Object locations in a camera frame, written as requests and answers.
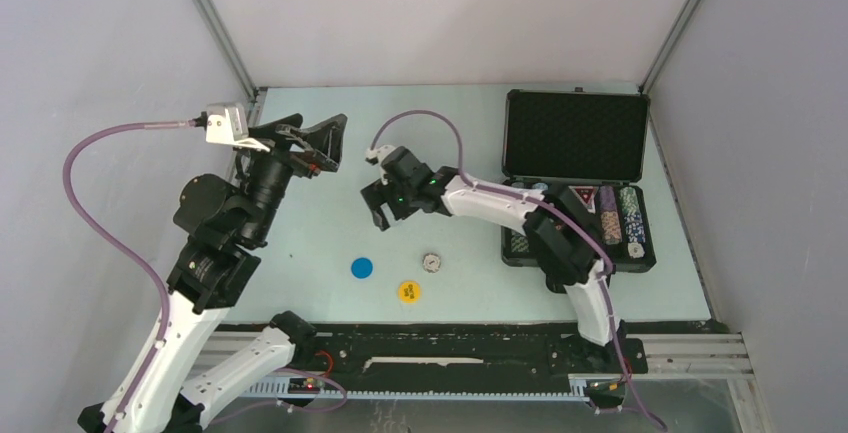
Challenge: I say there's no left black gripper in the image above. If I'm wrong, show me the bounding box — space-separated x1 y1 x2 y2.
236 113 348 243

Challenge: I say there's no triangular all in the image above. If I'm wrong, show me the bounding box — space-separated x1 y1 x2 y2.
570 186 599 213

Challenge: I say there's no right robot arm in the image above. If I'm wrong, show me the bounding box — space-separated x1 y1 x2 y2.
361 145 627 371

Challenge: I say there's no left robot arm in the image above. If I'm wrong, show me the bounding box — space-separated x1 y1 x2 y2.
78 104 347 432

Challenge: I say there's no black poker set case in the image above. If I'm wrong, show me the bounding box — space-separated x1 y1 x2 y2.
502 89 656 273

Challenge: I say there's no grey poker chip stack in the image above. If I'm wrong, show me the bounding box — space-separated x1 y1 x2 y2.
422 252 442 273

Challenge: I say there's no blue round button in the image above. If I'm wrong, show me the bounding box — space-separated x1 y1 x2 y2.
350 257 374 279

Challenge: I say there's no yellow round button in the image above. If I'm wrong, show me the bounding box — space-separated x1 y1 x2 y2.
397 281 422 304

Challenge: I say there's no purple brown chip row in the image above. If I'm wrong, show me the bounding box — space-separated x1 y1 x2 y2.
600 186 623 245

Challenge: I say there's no green blue chip row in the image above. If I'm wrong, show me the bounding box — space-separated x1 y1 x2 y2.
619 187 647 259

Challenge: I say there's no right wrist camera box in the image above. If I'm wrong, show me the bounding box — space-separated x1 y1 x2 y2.
365 145 396 165

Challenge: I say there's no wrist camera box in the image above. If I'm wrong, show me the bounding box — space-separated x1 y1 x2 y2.
204 103 250 147
365 145 396 165

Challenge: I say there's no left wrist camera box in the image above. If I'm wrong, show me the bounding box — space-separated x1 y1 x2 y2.
204 103 250 147

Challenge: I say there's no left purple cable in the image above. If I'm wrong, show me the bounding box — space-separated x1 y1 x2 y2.
62 118 208 431

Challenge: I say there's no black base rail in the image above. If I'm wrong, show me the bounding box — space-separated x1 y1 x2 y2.
231 321 651 399

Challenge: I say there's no left aluminium frame post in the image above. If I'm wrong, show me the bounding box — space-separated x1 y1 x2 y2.
192 0 259 101

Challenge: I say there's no aluminium frame post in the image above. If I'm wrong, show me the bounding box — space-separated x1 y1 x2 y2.
192 0 259 101
639 0 704 95

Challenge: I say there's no right aluminium frame post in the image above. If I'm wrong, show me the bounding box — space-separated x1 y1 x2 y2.
639 0 704 95

